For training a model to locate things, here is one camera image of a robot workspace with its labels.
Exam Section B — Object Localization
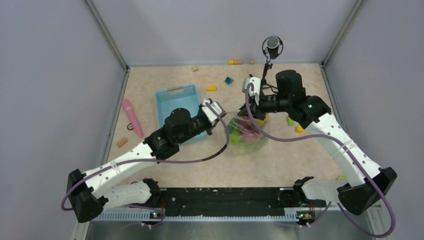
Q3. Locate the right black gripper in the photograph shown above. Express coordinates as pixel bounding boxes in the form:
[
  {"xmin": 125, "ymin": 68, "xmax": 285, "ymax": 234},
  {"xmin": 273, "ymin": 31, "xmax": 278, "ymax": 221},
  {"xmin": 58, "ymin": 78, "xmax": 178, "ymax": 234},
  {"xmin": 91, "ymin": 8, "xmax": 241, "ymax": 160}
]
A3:
[{"xmin": 239, "ymin": 88, "xmax": 291, "ymax": 121}]

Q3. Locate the yellow lemon toy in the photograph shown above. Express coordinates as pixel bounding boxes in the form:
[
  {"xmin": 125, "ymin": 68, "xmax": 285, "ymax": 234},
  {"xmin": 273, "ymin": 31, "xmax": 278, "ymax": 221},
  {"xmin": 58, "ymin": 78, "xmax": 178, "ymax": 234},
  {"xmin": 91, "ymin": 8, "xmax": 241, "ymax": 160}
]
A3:
[{"xmin": 256, "ymin": 119, "xmax": 266, "ymax": 126}]

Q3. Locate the green lime toy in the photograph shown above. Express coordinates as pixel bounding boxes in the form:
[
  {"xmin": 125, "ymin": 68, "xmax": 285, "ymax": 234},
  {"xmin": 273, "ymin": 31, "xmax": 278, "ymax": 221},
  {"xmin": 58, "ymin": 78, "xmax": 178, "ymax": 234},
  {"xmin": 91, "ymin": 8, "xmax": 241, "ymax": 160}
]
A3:
[{"xmin": 229, "ymin": 128, "xmax": 244, "ymax": 145}]

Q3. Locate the clear zip top bag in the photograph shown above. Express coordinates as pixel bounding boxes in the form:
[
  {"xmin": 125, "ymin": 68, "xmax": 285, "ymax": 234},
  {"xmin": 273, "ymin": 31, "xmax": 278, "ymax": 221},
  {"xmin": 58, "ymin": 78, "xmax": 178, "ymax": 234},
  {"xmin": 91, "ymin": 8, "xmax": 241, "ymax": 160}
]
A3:
[{"xmin": 223, "ymin": 112, "xmax": 269, "ymax": 156}]

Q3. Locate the red fruit toy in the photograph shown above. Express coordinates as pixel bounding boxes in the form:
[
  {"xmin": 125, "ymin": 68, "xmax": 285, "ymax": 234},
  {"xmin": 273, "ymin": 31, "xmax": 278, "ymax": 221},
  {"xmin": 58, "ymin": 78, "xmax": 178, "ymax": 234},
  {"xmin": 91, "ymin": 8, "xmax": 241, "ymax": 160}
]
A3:
[{"xmin": 238, "ymin": 120, "xmax": 254, "ymax": 134}]

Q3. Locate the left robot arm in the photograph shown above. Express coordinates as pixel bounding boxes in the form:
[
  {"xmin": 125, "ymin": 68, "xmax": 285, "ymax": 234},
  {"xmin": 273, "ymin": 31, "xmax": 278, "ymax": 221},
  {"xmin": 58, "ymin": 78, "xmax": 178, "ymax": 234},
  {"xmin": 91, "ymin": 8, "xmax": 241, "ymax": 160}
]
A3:
[{"xmin": 60, "ymin": 101, "xmax": 226, "ymax": 223}]

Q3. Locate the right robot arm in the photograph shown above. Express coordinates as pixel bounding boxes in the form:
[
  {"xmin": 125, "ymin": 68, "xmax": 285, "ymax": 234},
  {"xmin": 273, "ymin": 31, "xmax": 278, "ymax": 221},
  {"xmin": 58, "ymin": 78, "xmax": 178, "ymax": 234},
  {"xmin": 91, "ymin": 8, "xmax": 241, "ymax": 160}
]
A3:
[{"xmin": 239, "ymin": 70, "xmax": 397, "ymax": 216}]

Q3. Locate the green rectangular block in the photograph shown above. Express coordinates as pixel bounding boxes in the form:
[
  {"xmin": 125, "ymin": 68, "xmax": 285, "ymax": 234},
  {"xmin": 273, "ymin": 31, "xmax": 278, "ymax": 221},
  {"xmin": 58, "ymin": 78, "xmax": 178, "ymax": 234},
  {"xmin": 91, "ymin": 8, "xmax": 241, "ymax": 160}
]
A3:
[{"xmin": 286, "ymin": 116, "xmax": 295, "ymax": 126}]

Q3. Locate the blue plastic basket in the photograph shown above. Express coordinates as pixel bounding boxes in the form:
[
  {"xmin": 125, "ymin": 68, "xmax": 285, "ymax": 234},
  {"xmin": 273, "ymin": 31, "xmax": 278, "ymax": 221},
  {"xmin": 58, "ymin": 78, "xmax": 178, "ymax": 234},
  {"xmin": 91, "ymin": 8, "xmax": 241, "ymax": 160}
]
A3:
[{"xmin": 155, "ymin": 84, "xmax": 201, "ymax": 137}]

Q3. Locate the yellow block on table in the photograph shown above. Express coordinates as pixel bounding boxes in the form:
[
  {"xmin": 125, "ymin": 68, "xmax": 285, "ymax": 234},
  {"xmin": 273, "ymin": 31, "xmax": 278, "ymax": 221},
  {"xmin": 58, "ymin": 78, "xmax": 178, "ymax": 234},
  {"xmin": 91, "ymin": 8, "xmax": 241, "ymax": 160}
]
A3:
[{"xmin": 206, "ymin": 86, "xmax": 217, "ymax": 92}]

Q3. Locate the yellow cube block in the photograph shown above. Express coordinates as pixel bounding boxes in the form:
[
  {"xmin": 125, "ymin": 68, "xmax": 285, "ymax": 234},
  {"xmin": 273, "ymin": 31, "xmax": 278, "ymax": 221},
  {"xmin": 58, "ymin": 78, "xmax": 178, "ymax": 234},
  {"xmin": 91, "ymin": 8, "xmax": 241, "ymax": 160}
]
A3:
[{"xmin": 295, "ymin": 125, "xmax": 304, "ymax": 133}]

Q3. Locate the blue square block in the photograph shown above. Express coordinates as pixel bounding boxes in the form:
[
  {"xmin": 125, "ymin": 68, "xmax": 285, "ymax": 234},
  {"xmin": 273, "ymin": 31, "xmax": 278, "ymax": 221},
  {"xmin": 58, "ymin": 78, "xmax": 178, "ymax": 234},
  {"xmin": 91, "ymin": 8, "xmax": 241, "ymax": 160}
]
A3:
[{"xmin": 224, "ymin": 76, "xmax": 234, "ymax": 85}]

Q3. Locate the yellow wooden cylinder block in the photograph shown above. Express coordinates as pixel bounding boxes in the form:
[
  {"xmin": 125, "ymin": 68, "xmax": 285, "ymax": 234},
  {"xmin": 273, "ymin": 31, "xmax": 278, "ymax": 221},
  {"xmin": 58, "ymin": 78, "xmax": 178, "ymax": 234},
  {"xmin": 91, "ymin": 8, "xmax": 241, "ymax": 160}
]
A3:
[{"xmin": 228, "ymin": 59, "xmax": 243, "ymax": 65}]

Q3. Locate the black microphone on tripod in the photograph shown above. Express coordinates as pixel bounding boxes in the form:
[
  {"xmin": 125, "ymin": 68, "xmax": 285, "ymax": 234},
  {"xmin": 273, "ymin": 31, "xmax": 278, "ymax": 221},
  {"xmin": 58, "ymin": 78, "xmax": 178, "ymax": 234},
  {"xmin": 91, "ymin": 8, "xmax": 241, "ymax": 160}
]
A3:
[{"xmin": 261, "ymin": 35, "xmax": 284, "ymax": 90}]

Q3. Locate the pink cylinder toy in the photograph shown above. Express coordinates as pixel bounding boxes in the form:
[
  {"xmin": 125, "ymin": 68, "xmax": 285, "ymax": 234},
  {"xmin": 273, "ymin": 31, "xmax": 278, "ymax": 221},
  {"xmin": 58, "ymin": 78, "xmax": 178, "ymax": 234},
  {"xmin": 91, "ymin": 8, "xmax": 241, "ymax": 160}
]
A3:
[{"xmin": 121, "ymin": 98, "xmax": 144, "ymax": 138}]

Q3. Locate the wooden block left edge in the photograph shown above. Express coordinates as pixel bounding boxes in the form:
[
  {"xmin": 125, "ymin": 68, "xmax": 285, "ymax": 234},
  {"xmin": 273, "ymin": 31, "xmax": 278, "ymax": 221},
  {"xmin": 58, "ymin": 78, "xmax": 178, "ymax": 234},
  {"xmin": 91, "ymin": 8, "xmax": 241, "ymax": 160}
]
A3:
[{"xmin": 116, "ymin": 137, "xmax": 128, "ymax": 148}]

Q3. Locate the green studded brick block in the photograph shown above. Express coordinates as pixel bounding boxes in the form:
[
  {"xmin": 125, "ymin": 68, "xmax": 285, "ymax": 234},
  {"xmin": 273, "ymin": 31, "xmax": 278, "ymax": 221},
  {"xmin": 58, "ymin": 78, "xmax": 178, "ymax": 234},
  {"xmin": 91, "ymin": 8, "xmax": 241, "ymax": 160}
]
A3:
[{"xmin": 337, "ymin": 175, "xmax": 347, "ymax": 181}]

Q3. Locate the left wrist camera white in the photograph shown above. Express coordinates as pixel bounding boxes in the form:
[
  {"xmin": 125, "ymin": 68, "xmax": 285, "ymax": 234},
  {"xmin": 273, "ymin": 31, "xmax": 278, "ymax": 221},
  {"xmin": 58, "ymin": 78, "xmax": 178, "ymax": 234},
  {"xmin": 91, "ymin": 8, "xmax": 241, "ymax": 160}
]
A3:
[{"xmin": 200, "ymin": 98, "xmax": 225, "ymax": 119}]

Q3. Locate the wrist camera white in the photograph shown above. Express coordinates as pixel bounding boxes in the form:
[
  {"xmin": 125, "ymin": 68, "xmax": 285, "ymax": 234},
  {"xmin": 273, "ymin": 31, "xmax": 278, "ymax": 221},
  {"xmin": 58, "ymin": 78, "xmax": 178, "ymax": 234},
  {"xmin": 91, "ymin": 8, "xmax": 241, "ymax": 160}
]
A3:
[
  {"xmin": 200, "ymin": 98, "xmax": 225, "ymax": 119},
  {"xmin": 242, "ymin": 76, "xmax": 262, "ymax": 105}
]

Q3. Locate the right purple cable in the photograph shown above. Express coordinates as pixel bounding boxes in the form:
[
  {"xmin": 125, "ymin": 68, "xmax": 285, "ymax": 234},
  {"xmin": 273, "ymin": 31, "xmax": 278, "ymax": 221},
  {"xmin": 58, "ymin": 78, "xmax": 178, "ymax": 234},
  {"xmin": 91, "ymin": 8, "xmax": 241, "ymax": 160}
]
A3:
[{"xmin": 244, "ymin": 82, "xmax": 397, "ymax": 239}]

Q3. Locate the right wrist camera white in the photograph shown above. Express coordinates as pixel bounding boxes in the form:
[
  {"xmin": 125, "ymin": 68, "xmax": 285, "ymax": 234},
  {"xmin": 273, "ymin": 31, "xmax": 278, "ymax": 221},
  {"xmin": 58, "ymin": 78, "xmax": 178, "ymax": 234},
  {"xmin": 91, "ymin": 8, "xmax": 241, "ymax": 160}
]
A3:
[{"xmin": 242, "ymin": 76, "xmax": 262, "ymax": 105}]

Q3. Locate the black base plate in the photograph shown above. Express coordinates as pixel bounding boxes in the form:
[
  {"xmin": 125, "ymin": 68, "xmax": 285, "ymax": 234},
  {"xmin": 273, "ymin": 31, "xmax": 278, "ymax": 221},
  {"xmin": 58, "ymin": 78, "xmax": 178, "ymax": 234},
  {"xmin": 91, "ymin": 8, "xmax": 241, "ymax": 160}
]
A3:
[{"xmin": 129, "ymin": 187, "xmax": 327, "ymax": 219}]

